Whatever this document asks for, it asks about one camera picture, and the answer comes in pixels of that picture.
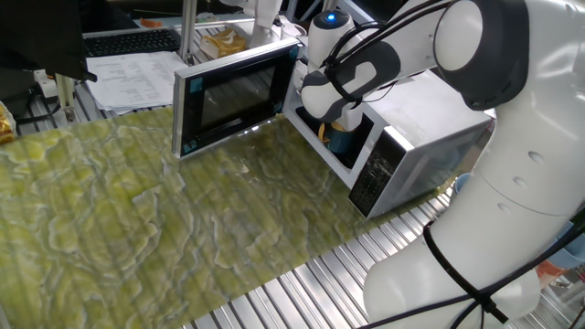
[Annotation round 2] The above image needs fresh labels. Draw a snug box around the white printed paper stack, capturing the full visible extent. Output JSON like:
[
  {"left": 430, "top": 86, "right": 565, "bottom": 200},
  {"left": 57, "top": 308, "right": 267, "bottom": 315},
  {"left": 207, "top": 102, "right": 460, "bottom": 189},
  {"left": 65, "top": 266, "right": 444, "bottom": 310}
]
[{"left": 85, "top": 50, "right": 189, "bottom": 115}]

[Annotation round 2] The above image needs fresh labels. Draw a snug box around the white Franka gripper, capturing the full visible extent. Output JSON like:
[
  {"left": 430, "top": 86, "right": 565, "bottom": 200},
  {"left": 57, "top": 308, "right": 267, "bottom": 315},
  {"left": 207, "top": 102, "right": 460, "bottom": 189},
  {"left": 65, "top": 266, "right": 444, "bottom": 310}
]
[{"left": 335, "top": 102, "right": 366, "bottom": 132}]

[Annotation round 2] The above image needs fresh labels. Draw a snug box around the teal mug with yellow handle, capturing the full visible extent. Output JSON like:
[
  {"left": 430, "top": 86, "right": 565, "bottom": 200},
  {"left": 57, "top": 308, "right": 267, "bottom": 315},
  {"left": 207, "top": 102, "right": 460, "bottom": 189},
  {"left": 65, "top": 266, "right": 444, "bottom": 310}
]
[{"left": 318, "top": 121, "right": 362, "bottom": 155}]

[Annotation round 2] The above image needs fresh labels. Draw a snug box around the black glass microwave door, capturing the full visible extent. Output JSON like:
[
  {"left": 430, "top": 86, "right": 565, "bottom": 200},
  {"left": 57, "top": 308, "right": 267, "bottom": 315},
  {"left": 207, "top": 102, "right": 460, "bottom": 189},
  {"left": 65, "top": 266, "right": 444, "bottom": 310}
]
[{"left": 172, "top": 37, "right": 302, "bottom": 160}]

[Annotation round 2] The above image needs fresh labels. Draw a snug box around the green marble pattern mat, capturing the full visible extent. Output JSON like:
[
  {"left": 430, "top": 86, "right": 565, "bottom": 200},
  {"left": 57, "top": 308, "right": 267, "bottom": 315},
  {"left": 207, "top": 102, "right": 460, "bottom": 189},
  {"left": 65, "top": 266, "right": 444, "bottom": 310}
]
[{"left": 0, "top": 105, "right": 458, "bottom": 329}]

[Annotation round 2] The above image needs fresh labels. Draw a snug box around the short aluminium post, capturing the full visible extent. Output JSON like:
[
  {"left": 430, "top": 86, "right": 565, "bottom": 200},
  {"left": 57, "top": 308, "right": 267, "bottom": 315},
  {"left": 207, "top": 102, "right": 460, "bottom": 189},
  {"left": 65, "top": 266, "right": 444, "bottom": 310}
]
[{"left": 54, "top": 72, "right": 77, "bottom": 123}]

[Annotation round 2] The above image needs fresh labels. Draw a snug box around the black keyboard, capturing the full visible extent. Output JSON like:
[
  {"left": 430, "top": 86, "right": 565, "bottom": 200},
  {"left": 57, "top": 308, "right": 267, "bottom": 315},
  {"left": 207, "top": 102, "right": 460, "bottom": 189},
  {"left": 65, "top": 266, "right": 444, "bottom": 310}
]
[{"left": 83, "top": 27, "right": 183, "bottom": 58}]

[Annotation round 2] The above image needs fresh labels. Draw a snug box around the clear glass cup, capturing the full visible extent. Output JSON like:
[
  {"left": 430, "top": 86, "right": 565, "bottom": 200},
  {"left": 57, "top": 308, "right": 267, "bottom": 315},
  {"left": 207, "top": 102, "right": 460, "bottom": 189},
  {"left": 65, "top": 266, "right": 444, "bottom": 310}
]
[{"left": 277, "top": 20, "right": 308, "bottom": 43}]

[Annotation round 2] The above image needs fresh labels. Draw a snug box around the black monitor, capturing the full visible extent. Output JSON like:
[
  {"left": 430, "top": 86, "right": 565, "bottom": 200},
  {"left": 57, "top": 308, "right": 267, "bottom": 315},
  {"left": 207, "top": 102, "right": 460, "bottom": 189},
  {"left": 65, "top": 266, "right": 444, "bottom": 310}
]
[{"left": 0, "top": 0, "right": 99, "bottom": 83}]

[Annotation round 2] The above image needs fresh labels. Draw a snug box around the white power strip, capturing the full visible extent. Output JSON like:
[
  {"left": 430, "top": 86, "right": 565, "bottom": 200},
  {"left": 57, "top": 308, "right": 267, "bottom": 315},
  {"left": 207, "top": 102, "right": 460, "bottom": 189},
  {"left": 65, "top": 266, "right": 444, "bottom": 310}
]
[{"left": 34, "top": 68, "right": 59, "bottom": 100}]

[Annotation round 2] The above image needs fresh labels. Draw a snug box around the orange paper cup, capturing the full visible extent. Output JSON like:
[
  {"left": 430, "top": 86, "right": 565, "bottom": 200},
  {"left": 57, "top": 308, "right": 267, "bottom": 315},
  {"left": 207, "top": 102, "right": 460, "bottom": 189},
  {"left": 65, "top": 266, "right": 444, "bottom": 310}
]
[{"left": 534, "top": 259, "right": 569, "bottom": 289}]

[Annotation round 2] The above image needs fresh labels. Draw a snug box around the silver microwave oven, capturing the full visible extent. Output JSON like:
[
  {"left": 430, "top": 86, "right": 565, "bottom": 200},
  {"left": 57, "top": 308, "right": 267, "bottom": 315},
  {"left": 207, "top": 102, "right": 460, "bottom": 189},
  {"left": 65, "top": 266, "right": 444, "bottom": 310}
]
[{"left": 282, "top": 58, "right": 495, "bottom": 219}]

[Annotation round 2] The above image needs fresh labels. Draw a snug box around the black camera cable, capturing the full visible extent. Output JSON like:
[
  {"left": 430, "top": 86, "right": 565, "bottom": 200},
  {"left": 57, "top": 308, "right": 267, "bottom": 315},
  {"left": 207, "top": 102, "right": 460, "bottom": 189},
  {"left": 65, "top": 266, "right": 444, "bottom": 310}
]
[{"left": 322, "top": 0, "right": 585, "bottom": 329}]

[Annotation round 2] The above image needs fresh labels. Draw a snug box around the golden snack bag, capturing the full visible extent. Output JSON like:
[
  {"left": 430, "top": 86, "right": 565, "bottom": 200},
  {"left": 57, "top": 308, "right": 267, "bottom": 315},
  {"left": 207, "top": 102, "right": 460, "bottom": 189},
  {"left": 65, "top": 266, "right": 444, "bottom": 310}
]
[{"left": 0, "top": 101, "right": 17, "bottom": 145}]

